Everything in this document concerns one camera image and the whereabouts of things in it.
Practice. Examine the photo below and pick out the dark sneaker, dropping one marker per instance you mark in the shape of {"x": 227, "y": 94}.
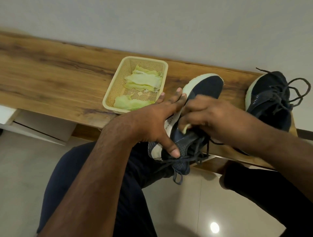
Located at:
{"x": 266, "y": 85}
{"x": 207, "y": 85}

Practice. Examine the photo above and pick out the cream plastic mesh basket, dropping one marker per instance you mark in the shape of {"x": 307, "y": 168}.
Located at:
{"x": 115, "y": 92}

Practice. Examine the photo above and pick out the grey shoelace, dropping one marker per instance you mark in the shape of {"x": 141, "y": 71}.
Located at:
{"x": 193, "y": 151}
{"x": 288, "y": 97}

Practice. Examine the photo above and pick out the person's left hand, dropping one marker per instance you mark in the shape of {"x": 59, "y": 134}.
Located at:
{"x": 149, "y": 124}

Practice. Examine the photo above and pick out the dark baseboard strip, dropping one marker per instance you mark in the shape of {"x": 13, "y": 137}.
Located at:
{"x": 305, "y": 134}

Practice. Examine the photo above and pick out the person's left forearm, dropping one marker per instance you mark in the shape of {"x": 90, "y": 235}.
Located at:
{"x": 93, "y": 190}

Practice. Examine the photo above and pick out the person's right hand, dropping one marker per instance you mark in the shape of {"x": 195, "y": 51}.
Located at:
{"x": 217, "y": 122}

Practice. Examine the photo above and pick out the person's right forearm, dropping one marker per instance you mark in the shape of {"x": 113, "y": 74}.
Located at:
{"x": 286, "y": 156}

